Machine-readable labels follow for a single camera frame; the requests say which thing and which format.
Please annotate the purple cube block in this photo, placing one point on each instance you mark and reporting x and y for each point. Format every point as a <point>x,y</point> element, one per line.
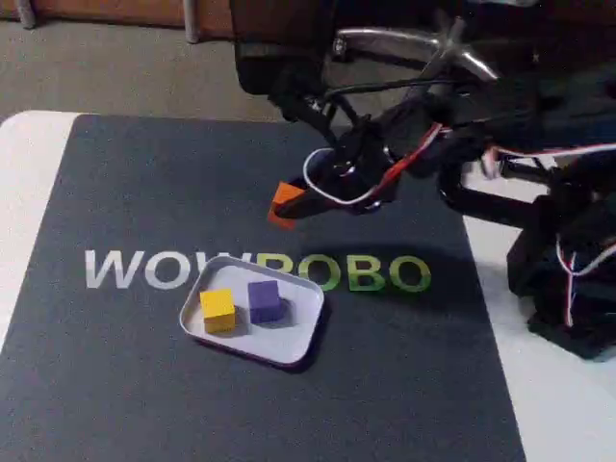
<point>264,302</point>

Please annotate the black mat with WOWROBO print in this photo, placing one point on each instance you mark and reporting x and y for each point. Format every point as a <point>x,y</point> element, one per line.
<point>144,385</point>

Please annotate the yellow cube block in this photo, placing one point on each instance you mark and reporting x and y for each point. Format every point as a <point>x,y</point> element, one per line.
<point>219,310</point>

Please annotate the black square camera box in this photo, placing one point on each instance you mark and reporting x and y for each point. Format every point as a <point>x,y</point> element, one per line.
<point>300,96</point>

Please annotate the orange cube block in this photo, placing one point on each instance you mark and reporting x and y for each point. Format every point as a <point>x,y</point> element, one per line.
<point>284,192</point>

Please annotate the brown wooden board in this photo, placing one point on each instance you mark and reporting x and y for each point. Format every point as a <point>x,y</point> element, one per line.
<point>110,12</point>

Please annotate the chrome office chair base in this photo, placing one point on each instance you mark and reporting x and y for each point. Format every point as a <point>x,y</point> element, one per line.
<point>385,41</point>

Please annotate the grey metal leg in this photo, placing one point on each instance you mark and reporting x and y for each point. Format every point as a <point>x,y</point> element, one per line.
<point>26,12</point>
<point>192,21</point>

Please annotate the white rectangular tray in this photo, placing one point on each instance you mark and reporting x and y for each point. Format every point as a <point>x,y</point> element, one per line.
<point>289,337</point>

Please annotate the black bin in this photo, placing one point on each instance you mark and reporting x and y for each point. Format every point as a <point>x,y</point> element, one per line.
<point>274,43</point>

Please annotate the black table clamp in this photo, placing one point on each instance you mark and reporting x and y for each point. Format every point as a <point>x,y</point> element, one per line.
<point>491,202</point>

